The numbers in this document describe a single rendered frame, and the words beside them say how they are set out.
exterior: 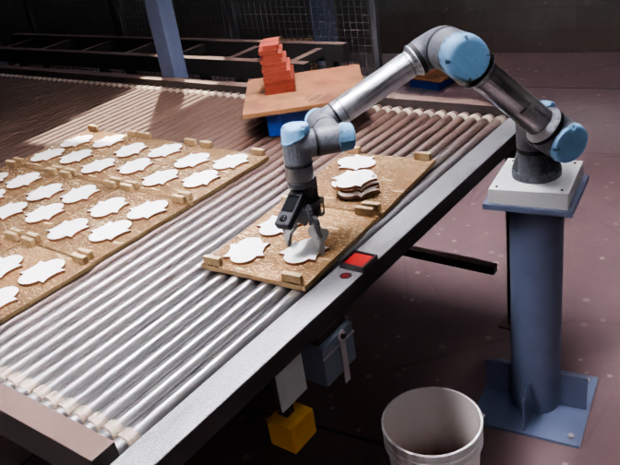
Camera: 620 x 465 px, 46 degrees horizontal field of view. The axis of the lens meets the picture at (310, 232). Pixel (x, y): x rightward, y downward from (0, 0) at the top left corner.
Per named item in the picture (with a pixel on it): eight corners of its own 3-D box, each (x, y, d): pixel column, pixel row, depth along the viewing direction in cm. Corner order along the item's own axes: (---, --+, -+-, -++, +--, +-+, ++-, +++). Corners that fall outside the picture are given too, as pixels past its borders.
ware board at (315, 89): (358, 67, 326) (358, 63, 325) (370, 101, 282) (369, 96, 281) (248, 83, 328) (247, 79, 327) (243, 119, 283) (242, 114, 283)
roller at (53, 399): (448, 121, 292) (448, 109, 290) (51, 425, 160) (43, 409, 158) (437, 119, 295) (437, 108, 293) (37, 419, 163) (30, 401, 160)
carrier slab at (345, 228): (379, 220, 215) (378, 215, 214) (304, 292, 185) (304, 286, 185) (282, 205, 233) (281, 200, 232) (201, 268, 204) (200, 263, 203)
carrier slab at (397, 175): (435, 163, 245) (435, 159, 244) (383, 218, 215) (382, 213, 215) (344, 155, 263) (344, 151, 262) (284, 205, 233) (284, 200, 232)
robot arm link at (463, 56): (571, 125, 215) (444, 16, 192) (602, 139, 202) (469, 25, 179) (545, 157, 218) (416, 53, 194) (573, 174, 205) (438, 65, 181)
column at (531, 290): (598, 379, 275) (610, 169, 234) (579, 448, 246) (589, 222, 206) (498, 360, 293) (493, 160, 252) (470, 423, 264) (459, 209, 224)
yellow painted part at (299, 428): (317, 432, 183) (304, 357, 172) (296, 455, 177) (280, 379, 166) (292, 421, 187) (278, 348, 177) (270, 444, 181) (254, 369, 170)
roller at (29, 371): (415, 117, 301) (415, 106, 299) (12, 404, 168) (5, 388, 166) (405, 116, 304) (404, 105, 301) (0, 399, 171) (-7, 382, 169)
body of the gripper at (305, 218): (326, 216, 200) (322, 175, 195) (309, 228, 193) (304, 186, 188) (303, 212, 204) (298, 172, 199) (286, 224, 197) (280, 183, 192)
